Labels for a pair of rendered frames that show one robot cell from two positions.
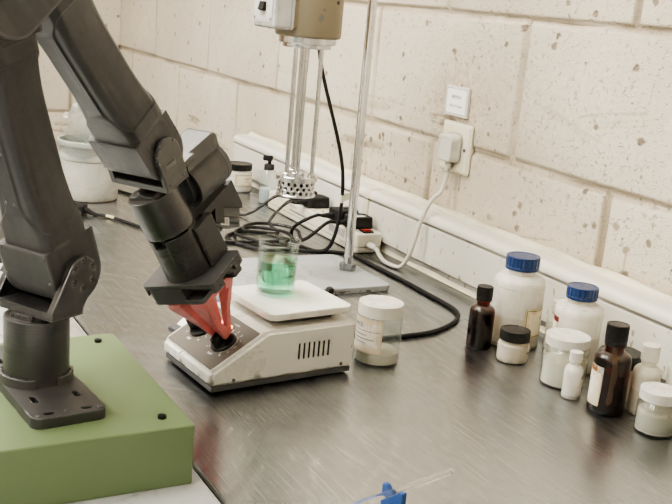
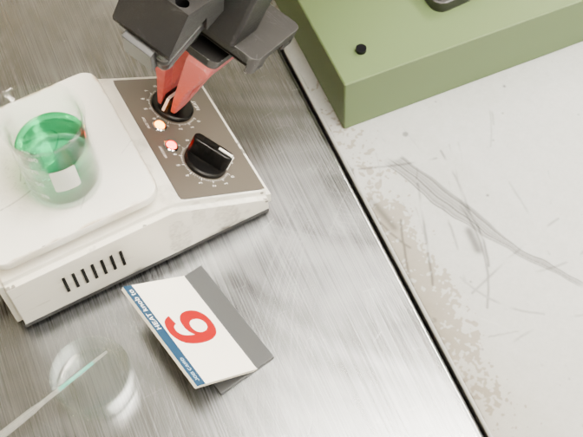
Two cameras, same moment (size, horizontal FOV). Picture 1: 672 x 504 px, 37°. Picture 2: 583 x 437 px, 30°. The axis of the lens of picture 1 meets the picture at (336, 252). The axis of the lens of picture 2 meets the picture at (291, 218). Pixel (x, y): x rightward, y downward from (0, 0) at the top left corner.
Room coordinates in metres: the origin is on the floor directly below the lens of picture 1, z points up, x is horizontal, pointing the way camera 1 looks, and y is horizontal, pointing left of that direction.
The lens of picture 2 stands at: (1.56, 0.29, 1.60)
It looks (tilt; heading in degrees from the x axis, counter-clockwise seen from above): 60 degrees down; 190
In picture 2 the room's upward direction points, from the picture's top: 4 degrees counter-clockwise
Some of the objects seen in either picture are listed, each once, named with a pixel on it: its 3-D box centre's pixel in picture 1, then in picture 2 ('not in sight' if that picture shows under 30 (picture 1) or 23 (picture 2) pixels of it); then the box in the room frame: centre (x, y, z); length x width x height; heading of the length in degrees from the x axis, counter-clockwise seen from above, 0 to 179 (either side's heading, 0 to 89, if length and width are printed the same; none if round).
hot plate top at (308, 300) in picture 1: (288, 299); (45, 166); (1.19, 0.05, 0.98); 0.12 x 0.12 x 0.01; 35
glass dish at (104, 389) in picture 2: not in sight; (93, 378); (1.31, 0.10, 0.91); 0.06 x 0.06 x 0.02
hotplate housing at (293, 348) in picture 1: (267, 334); (93, 184); (1.18, 0.08, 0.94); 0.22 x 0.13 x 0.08; 125
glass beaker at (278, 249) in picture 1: (279, 265); (50, 146); (1.20, 0.07, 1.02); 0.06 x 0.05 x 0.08; 58
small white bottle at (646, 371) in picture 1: (646, 378); not in sight; (1.13, -0.39, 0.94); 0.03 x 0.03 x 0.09
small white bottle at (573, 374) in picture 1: (573, 374); not in sight; (1.16, -0.31, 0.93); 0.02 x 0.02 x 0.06
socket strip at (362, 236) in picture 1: (320, 217); not in sight; (1.97, 0.04, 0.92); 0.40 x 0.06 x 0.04; 30
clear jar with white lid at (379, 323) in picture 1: (378, 330); not in sight; (1.23, -0.06, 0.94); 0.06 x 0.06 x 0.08
